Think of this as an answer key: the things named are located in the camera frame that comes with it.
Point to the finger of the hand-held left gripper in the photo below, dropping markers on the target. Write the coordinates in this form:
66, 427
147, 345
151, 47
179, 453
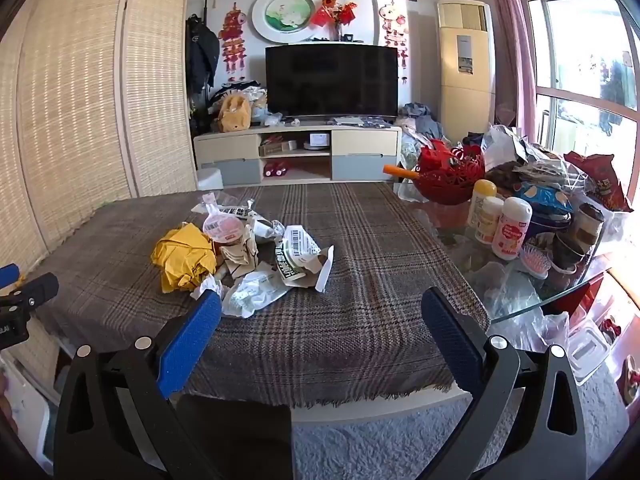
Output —
37, 287
7, 275

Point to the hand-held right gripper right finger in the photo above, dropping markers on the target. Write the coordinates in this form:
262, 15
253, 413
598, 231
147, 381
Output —
450, 340

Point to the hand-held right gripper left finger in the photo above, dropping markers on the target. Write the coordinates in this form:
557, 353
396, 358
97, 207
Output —
190, 340

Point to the yellow paper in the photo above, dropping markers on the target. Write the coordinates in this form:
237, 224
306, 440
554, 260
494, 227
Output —
182, 257

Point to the beige torn cardboard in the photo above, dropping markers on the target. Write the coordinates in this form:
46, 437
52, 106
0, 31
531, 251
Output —
240, 257

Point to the dark grey bin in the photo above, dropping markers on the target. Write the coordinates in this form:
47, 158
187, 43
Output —
235, 440

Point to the clear bag with pink label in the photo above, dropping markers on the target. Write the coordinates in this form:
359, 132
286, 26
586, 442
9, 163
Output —
225, 225

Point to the white wrapper with green label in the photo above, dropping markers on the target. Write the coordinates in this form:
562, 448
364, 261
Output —
292, 260

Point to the white paper strip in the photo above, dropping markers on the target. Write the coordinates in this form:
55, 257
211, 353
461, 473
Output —
325, 267

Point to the clear plastic bag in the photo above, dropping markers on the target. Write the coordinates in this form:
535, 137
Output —
515, 300

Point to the grey plaid tablecloth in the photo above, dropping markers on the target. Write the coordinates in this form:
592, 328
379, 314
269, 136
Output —
350, 310

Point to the pink hairbrush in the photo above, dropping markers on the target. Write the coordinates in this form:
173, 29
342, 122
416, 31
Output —
534, 262

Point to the white bottle with pink label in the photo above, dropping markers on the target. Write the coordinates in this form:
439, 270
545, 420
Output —
511, 230

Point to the grey fluffy rug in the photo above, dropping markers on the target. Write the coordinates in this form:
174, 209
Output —
380, 445

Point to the small white bottle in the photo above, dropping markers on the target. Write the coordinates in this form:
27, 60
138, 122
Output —
490, 220

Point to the white plastic box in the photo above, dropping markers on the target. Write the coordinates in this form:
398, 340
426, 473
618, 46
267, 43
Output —
590, 350

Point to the yellow cap bottle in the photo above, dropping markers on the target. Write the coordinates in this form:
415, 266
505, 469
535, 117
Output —
481, 200

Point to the dark paper cup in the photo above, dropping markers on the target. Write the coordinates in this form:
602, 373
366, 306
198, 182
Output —
567, 252

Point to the blue round tin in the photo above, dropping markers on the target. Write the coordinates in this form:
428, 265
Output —
550, 222

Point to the red openwork basket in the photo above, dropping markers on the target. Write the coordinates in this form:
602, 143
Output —
450, 175

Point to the blue snack bag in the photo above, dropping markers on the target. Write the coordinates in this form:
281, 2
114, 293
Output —
545, 197

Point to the orange stick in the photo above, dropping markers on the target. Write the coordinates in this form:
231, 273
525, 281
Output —
400, 172

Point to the brown paper cup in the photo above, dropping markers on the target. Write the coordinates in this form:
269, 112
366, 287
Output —
587, 225

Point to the bamboo folding screen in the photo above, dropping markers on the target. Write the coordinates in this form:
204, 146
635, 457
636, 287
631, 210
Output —
100, 110

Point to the red toy car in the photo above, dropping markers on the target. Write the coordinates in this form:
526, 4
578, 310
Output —
275, 169

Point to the pile of white plastic bags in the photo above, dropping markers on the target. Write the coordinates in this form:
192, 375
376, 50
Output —
520, 152

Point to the beige grey television stand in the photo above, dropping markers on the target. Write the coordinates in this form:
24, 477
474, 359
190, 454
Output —
365, 147

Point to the red snack bag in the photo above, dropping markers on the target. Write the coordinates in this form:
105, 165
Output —
602, 180

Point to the pile of clothes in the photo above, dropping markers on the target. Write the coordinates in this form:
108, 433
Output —
422, 120

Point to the yellow plush toy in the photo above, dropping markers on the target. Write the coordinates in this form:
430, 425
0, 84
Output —
234, 115

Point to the small white device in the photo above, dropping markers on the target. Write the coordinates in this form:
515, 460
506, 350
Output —
319, 141

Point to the cream standing air conditioner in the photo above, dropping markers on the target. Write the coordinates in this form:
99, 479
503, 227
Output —
465, 85

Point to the black jacket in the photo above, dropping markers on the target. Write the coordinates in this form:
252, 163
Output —
200, 55

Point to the black television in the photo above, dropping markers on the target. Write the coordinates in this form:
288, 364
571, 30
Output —
330, 80

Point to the red hanging decoration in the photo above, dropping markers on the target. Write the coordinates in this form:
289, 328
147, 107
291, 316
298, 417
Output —
234, 35
392, 25

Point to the pink curtain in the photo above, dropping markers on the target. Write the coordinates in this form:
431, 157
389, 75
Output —
510, 35

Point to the window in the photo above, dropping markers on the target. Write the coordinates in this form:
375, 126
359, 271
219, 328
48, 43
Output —
585, 60

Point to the red flower bouquet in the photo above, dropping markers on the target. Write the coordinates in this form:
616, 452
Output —
335, 12

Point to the round white wall picture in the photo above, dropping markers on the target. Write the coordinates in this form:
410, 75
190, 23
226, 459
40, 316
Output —
285, 15

